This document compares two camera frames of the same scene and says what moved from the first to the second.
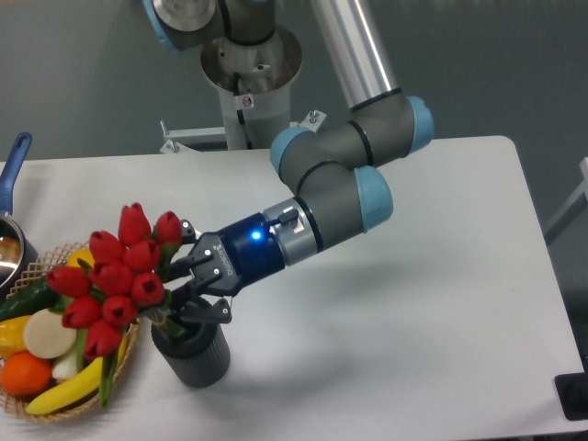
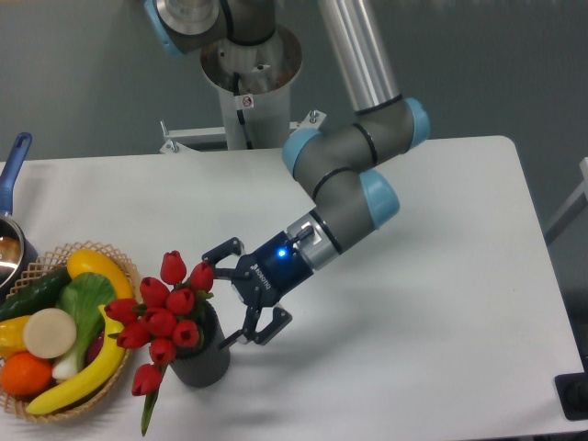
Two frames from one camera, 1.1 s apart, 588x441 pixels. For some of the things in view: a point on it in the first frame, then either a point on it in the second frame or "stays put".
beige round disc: [46, 336] stays put
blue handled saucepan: [18, 255] stays put
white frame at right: [578, 201] stays put
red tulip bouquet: [125, 277] → [168, 314]
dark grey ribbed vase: [200, 357] stays put
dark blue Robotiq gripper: [238, 256] → [262, 278]
